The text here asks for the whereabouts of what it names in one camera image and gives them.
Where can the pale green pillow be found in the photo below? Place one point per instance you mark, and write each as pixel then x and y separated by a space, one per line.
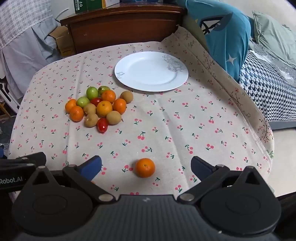
pixel 275 39

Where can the tangerine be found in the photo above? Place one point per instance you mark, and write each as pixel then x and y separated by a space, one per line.
pixel 108 96
pixel 119 106
pixel 76 114
pixel 104 108
pixel 145 167
pixel 70 105

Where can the red cherry tomato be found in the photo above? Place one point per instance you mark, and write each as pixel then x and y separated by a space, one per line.
pixel 95 101
pixel 102 125

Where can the checkered cloth cover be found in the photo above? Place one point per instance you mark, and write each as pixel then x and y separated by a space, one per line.
pixel 20 20

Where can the green and white carton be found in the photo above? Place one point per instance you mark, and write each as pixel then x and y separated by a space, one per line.
pixel 87 5

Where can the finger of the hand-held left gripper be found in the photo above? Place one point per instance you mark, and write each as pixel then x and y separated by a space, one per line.
pixel 32 158

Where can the olive green cushion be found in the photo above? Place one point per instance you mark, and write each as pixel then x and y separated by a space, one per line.
pixel 193 30

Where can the cardboard box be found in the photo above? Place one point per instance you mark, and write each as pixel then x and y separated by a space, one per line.
pixel 63 41

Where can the cherry print tablecloth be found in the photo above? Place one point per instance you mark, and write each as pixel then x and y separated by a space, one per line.
pixel 185 129

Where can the houndstooth blanket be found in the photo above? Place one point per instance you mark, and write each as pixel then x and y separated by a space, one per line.
pixel 266 92

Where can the brown wooden cabinet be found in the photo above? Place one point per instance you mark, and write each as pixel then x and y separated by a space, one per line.
pixel 124 32

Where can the teal star print pillow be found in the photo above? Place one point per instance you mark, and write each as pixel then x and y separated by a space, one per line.
pixel 226 34

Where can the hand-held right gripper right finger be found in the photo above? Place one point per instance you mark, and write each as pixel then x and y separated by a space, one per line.
pixel 198 168

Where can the white plate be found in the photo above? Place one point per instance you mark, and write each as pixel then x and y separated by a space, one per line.
pixel 148 71

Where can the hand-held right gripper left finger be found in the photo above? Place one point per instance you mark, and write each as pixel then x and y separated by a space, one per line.
pixel 91 167

